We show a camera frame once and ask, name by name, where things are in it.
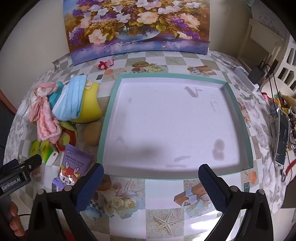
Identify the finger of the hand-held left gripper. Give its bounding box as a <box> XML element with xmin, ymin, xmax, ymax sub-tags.
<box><xmin>17</xmin><ymin>154</ymin><xmax>43</xmax><ymax>172</ymax></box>

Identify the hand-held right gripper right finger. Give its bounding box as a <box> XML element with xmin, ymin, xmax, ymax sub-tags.
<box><xmin>198</xmin><ymin>164</ymin><xmax>280</xmax><ymax>241</ymax></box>

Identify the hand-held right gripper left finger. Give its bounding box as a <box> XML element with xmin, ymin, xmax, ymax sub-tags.
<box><xmin>24</xmin><ymin>163</ymin><xmax>104</xmax><ymax>241</ymax></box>

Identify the pink striped towel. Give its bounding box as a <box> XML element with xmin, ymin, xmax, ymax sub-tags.
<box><xmin>29</xmin><ymin>95</ymin><xmax>62</xmax><ymax>144</ymax></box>

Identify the teal toy box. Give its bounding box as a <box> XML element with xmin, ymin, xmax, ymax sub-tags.
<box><xmin>48</xmin><ymin>81</ymin><xmax>65</xmax><ymax>110</ymax></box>

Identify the blue face mask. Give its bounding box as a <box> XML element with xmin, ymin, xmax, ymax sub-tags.
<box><xmin>52</xmin><ymin>75</ymin><xmax>88</xmax><ymax>121</ymax></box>

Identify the pink floral scrunchie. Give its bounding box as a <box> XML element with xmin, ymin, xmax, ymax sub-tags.
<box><xmin>32</xmin><ymin>82</ymin><xmax>59</xmax><ymax>102</ymax></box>

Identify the teal tray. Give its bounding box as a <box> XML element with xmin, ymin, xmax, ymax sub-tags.
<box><xmin>97</xmin><ymin>74</ymin><xmax>255</xmax><ymax>180</ymax></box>

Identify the person's left hand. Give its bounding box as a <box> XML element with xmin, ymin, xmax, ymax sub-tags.
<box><xmin>9</xmin><ymin>201</ymin><xmax>25</xmax><ymax>236</ymax></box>

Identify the lime green packet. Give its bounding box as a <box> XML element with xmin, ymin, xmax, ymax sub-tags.
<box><xmin>39</xmin><ymin>140</ymin><xmax>59</xmax><ymax>166</ymax></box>
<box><xmin>31</xmin><ymin>140</ymin><xmax>41</xmax><ymax>158</ymax></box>

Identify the purple baby wipes pack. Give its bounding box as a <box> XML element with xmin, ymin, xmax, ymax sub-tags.
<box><xmin>51</xmin><ymin>144</ymin><xmax>94</xmax><ymax>192</ymax></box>

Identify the red green toy fruit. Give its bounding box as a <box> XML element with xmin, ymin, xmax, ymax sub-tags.
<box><xmin>55</xmin><ymin>120</ymin><xmax>78</xmax><ymax>153</ymax></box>

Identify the dark cabinet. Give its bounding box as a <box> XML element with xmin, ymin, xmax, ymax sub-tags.
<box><xmin>0</xmin><ymin>89</ymin><xmax>18</xmax><ymax>163</ymax></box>

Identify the brown toy potato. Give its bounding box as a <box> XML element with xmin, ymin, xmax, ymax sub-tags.
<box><xmin>83</xmin><ymin>121</ymin><xmax>102</xmax><ymax>146</ymax></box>

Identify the checkered printed tablecloth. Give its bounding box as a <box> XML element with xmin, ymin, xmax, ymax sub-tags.
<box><xmin>14</xmin><ymin>50</ymin><xmax>265</xmax><ymax>241</ymax></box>

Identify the grey floral tablecloth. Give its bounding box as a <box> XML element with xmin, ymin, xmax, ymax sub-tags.
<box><xmin>5</xmin><ymin>51</ymin><xmax>296</xmax><ymax>217</ymax></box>

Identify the yellow cup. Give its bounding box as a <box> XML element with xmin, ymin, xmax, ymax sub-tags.
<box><xmin>70</xmin><ymin>80</ymin><xmax>103</xmax><ymax>124</ymax></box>

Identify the smartphone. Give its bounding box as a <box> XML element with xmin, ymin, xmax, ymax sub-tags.
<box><xmin>273</xmin><ymin>109</ymin><xmax>291</xmax><ymax>165</ymax></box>

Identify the pile of colorful toys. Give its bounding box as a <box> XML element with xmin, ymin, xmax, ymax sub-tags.
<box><xmin>262</xmin><ymin>91</ymin><xmax>296</xmax><ymax>121</ymax></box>

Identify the white power strip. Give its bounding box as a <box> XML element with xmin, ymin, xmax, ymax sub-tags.
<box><xmin>234</xmin><ymin>66</ymin><xmax>260</xmax><ymax>92</ymax></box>

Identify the red hair bow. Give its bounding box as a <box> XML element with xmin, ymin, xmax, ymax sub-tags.
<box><xmin>97</xmin><ymin>59</ymin><xmax>115</xmax><ymax>70</ymax></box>

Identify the black power adapter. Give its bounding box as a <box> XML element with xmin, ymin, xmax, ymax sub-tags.
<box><xmin>248</xmin><ymin>65</ymin><xmax>267</xmax><ymax>84</ymax></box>

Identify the white lattice furniture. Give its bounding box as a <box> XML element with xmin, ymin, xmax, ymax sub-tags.
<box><xmin>264</xmin><ymin>40</ymin><xmax>296</xmax><ymax>93</ymax></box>

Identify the flower painting poster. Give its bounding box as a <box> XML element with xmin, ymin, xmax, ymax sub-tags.
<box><xmin>63</xmin><ymin>0</ymin><xmax>211</xmax><ymax>66</ymax></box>

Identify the red cable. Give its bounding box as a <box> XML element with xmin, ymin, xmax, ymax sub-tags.
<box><xmin>284</xmin><ymin>158</ymin><xmax>296</xmax><ymax>175</ymax></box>

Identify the black cable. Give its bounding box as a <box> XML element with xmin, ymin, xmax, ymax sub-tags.
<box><xmin>261</xmin><ymin>61</ymin><xmax>281</xmax><ymax>103</ymax></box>

